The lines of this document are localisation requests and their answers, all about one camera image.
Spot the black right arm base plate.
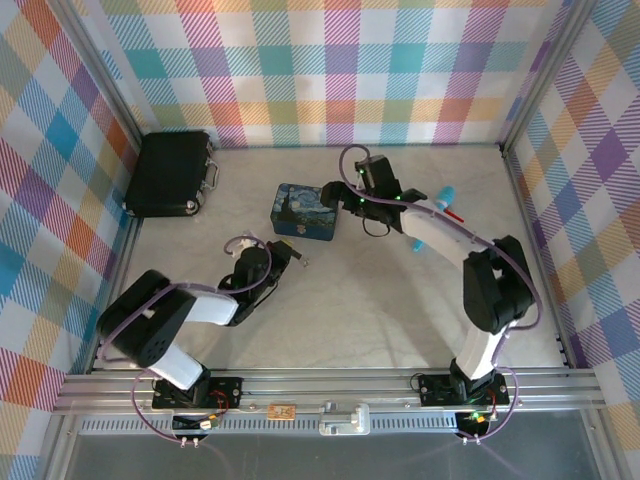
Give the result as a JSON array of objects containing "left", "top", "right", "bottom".
[{"left": 416, "top": 371, "right": 512, "bottom": 408}]

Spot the starry night tin box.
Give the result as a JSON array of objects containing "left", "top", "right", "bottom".
[{"left": 268, "top": 182, "right": 342, "bottom": 245}]

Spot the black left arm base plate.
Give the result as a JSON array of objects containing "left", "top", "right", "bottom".
[{"left": 151, "top": 376, "right": 245, "bottom": 410}]

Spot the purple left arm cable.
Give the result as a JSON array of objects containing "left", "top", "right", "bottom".
[{"left": 98, "top": 235, "right": 275, "bottom": 447}]

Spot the black briefcase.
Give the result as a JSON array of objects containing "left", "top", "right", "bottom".
[{"left": 122, "top": 129, "right": 222, "bottom": 219}]

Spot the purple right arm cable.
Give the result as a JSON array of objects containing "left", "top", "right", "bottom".
[{"left": 338, "top": 144, "right": 545, "bottom": 445}]

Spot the aluminium side rail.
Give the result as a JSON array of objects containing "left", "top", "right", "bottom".
[
  {"left": 499, "top": 143, "right": 575, "bottom": 370},
  {"left": 85, "top": 134, "right": 145, "bottom": 375}
]

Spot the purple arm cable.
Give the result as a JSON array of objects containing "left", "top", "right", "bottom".
[
  {"left": 338, "top": 144, "right": 545, "bottom": 445},
  {"left": 98, "top": 235, "right": 275, "bottom": 447}
]

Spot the silver metal bracket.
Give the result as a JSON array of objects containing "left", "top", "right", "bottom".
[{"left": 318, "top": 401, "right": 372, "bottom": 437}]

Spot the aluminium frame cross rail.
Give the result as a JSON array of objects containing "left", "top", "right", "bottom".
[{"left": 52, "top": 366, "right": 605, "bottom": 417}]

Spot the black cable loop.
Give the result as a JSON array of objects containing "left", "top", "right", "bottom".
[{"left": 360, "top": 218, "right": 392, "bottom": 241}]

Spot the aluminium corner post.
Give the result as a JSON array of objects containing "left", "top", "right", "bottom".
[
  {"left": 60, "top": 0, "right": 147, "bottom": 144},
  {"left": 498, "top": 0, "right": 597, "bottom": 154}
]

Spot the slotted metal strip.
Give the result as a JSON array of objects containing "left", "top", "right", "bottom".
[{"left": 78, "top": 415, "right": 464, "bottom": 435}]

